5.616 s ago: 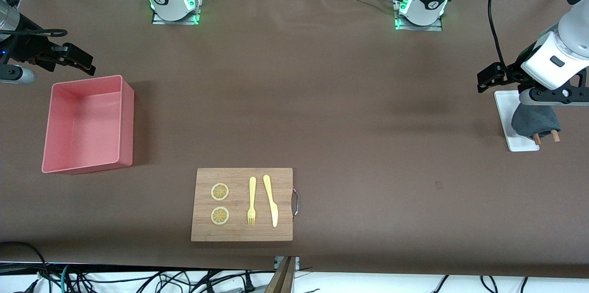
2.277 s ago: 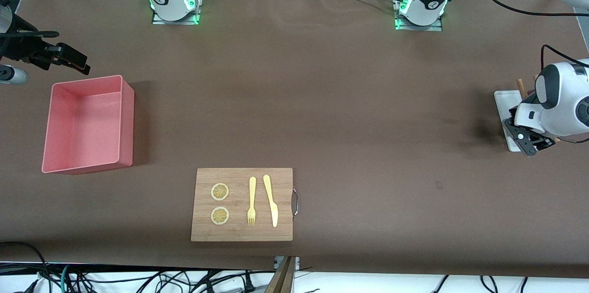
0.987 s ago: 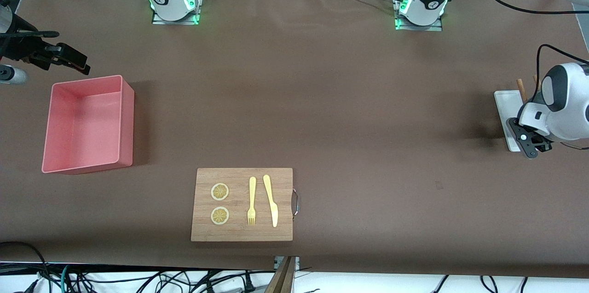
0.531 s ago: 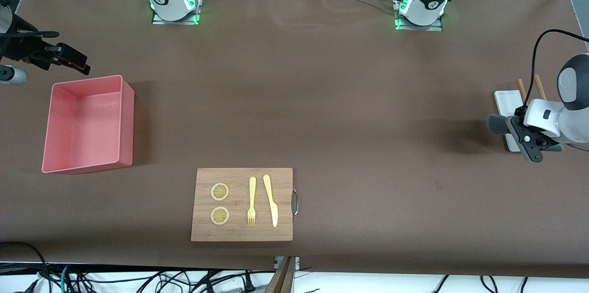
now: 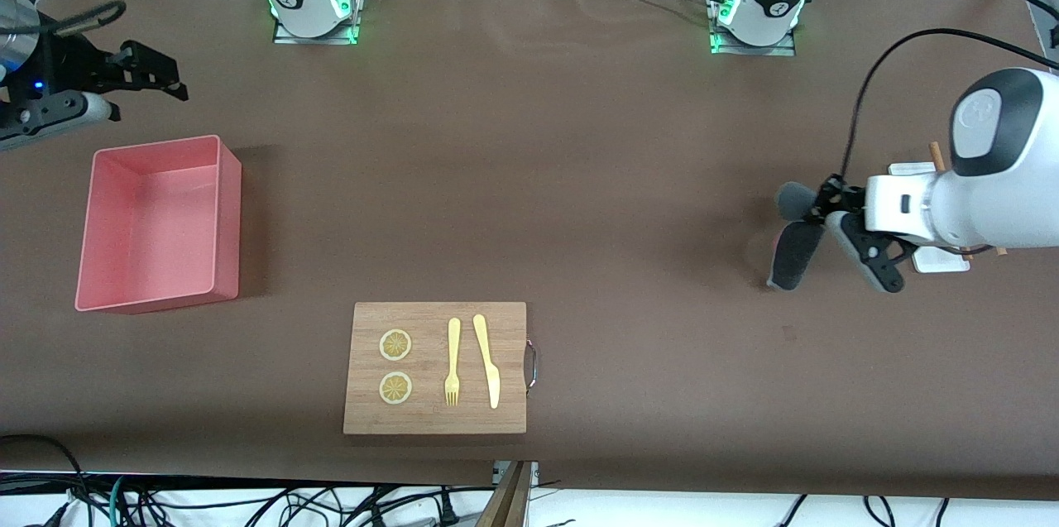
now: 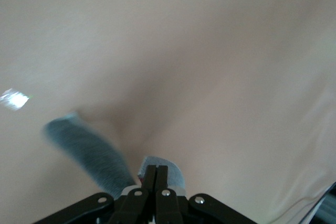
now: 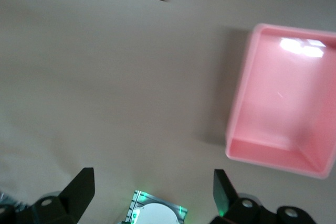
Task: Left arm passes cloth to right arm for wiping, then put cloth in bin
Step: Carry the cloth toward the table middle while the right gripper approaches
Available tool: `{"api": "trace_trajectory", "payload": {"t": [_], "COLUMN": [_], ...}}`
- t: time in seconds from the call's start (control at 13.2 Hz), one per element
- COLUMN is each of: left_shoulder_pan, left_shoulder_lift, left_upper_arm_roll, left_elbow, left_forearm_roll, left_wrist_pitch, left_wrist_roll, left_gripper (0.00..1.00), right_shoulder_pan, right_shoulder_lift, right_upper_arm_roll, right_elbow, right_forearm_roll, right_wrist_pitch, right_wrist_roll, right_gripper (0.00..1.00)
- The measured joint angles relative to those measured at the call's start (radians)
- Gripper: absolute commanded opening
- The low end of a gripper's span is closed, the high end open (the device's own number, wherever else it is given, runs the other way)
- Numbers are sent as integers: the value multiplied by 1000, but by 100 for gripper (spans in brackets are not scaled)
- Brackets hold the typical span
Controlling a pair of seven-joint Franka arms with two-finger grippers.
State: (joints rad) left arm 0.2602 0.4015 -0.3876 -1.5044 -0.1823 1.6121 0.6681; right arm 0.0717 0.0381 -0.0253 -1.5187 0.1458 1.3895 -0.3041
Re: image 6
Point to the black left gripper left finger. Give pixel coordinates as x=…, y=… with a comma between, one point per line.
x=151, y=179

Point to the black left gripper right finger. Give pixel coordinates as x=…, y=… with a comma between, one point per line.
x=162, y=179

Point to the grey microfibre cloth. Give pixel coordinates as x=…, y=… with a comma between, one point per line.
x=89, y=153

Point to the small white tape marker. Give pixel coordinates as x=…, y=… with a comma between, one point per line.
x=15, y=99

